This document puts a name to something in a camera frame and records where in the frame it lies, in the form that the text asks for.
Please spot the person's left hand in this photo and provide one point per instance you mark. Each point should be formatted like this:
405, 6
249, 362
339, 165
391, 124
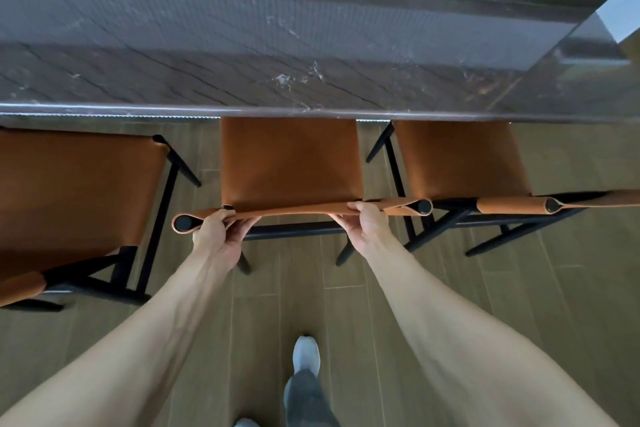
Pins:
220, 241

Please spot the person's right hand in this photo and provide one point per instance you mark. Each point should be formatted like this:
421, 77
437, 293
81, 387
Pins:
367, 229

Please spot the brown leather black-frame chair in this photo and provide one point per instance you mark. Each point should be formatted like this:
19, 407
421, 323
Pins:
460, 156
75, 191
290, 156

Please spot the person's left forearm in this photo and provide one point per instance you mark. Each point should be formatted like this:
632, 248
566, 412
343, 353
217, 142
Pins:
125, 356

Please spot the person's right forearm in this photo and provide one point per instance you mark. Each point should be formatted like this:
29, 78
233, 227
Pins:
475, 341

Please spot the person's white right shoe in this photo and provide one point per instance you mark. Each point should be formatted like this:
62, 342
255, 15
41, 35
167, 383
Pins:
306, 354

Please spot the person's white shoe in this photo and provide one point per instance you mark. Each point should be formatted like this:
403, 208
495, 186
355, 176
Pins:
246, 423
306, 354

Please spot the person's grey trousers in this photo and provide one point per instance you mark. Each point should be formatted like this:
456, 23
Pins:
307, 401

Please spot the person's white left shoe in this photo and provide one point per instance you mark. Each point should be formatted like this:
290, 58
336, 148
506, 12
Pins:
246, 423

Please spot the dark brown table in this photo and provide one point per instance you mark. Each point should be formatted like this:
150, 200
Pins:
200, 41

